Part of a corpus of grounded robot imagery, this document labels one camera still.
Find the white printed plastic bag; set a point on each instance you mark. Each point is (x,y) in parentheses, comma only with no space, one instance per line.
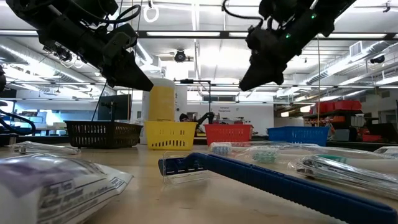
(46,193)

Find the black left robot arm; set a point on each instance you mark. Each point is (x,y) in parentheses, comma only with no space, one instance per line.
(56,28)

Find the yellow plastic basket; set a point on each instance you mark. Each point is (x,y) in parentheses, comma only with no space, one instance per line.
(171,135)

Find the black monitor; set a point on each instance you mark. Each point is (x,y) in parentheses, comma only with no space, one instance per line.
(118,107)

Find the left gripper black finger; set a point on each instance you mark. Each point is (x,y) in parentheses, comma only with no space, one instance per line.
(127,77)

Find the clear black toothbrush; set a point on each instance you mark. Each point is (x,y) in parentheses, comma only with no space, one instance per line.
(342,175)

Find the white yellow wipes canister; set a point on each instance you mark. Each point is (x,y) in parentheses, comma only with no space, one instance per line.
(161,102)

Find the black background robot arm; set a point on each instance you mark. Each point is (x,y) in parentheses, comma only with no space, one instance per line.
(206,118)

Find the small clear packet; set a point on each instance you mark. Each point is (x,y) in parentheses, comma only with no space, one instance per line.
(387,152)

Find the toothbrush blue white bristles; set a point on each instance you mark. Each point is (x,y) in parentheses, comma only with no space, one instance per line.
(220,149)

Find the person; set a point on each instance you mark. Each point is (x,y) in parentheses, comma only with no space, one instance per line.
(184,117)

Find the black overhead crossbar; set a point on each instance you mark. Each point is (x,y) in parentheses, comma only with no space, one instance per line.
(224,34)

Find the blue plastic basket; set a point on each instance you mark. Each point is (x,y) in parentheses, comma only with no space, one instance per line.
(298,135)

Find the black shelf unit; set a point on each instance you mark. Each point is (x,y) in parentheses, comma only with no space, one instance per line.
(332,113)

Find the black metal stand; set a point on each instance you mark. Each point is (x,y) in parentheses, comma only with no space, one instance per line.
(210,99)

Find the black ceiling camera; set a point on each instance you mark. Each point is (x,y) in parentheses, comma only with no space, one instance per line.
(63,55)

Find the red storage bin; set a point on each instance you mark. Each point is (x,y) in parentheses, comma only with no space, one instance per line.
(348,105)
(325,107)

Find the black round overhead camera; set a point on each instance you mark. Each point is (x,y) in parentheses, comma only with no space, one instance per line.
(180,56)

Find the white light strip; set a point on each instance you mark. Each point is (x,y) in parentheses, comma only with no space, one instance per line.
(238,34)
(183,34)
(18,32)
(357,35)

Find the orange storage bin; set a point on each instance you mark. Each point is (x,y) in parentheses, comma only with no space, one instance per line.
(338,119)

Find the black plastic basket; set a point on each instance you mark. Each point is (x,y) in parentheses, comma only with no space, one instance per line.
(102,133)

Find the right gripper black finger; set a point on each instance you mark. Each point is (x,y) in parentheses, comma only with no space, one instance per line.
(259,76)

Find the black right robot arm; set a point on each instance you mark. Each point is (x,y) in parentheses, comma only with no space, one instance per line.
(311,15)

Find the red plastic basket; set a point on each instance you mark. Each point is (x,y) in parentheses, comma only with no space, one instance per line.
(228,134)

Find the blue razor with clear cap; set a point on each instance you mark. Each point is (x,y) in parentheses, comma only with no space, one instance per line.
(280,186)

